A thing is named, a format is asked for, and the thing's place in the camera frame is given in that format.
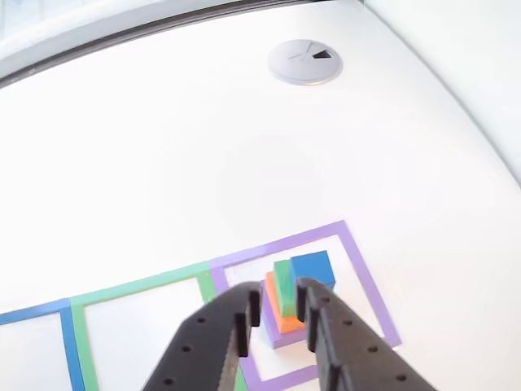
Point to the purple block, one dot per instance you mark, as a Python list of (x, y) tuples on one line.
[(285, 340)]

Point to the orange cube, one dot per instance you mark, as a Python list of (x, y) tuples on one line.
[(281, 322)]

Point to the green cube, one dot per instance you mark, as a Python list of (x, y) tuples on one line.
[(285, 289)]

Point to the small blue cube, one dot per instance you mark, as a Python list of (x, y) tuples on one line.
[(313, 266)]

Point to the silver table grommet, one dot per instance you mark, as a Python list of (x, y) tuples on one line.
[(305, 61)]

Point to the purple square frame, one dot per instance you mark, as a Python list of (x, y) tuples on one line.
[(362, 269)]

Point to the green square frame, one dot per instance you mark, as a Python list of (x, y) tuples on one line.
[(81, 338)]

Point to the blue square frame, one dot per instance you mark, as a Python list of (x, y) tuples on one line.
[(71, 354)]

